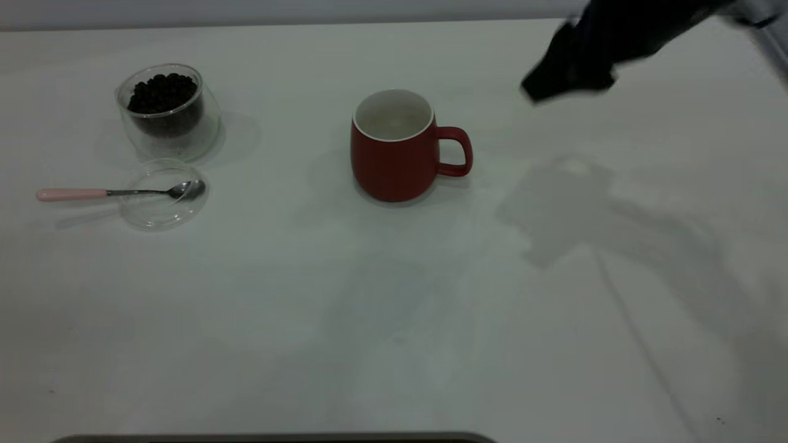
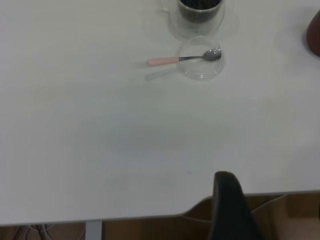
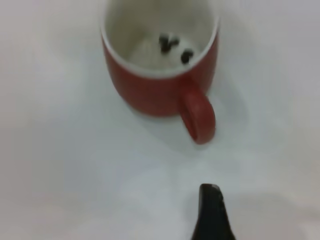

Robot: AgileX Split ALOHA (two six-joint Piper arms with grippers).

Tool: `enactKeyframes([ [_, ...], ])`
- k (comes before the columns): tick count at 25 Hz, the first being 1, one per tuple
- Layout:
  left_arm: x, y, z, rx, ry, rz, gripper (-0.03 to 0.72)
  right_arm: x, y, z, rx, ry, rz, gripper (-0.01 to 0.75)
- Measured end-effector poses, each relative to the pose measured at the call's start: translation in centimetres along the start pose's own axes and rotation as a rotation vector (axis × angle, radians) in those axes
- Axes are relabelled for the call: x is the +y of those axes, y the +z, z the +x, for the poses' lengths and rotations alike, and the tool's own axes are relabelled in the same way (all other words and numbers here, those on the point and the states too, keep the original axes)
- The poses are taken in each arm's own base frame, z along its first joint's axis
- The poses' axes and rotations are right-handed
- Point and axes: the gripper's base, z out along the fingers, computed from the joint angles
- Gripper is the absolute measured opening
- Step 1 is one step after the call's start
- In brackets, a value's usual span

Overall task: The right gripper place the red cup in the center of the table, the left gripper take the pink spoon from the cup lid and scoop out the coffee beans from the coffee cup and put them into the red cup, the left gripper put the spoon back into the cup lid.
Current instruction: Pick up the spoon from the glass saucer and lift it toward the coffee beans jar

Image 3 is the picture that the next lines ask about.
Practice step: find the red ceramic cup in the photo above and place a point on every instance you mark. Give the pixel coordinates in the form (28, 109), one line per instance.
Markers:
(145, 95)

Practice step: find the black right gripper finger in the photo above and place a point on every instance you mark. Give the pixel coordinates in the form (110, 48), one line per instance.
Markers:
(211, 217)

